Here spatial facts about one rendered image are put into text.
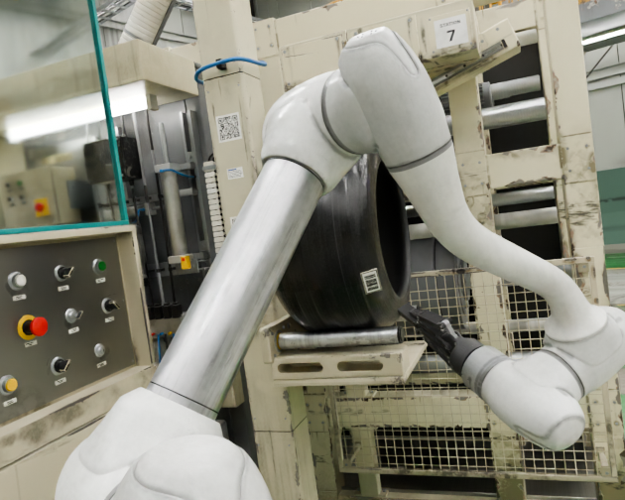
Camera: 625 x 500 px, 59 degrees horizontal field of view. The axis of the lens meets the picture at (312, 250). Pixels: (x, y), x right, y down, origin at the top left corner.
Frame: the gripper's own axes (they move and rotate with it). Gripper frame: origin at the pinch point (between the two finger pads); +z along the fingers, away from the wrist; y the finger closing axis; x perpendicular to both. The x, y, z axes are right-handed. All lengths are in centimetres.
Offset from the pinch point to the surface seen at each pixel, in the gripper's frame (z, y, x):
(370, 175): 27.3, -20.9, 12.8
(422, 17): 58, -42, 58
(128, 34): 136, -59, -11
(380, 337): 15.3, 15.1, -2.5
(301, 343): 29.8, 15.5, -18.8
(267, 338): 33.8, 11.4, -25.9
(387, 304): 16.9, 8.1, 2.7
